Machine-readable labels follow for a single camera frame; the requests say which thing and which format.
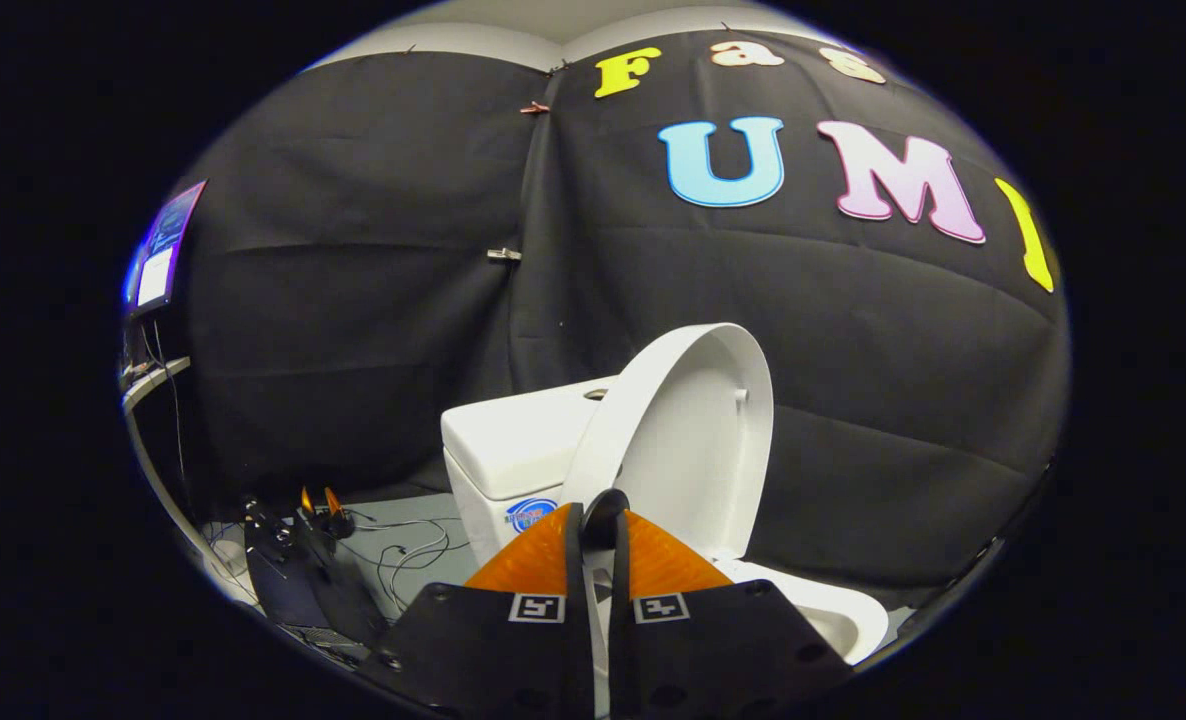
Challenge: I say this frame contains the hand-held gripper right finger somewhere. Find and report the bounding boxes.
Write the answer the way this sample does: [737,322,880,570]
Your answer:
[608,510,854,720]

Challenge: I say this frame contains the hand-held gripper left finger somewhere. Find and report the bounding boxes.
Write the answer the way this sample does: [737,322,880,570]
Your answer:
[358,503,594,720]

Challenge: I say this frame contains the black toilet lid handle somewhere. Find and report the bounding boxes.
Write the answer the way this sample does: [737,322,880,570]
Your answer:
[578,488,634,553]

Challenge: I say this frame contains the white toilet lid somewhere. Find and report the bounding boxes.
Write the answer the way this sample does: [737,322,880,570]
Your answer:
[558,322,776,561]

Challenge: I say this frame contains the white ceramic toilet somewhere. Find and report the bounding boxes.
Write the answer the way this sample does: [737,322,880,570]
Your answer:
[440,375,622,569]

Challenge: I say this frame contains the white toilet seat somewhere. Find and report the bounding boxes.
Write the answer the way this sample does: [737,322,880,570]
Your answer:
[713,556,891,666]

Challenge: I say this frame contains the spare black orange gripper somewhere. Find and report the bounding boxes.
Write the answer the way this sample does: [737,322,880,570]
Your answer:
[241,487,390,649]

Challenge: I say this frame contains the black backdrop cloth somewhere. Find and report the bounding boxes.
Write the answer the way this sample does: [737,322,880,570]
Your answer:
[128,30,1072,591]

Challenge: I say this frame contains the lit computer monitor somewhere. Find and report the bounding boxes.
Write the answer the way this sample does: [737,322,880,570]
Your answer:
[125,180,208,319]

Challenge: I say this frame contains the thin floor cables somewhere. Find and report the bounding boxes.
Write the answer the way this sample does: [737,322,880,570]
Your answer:
[338,510,471,613]

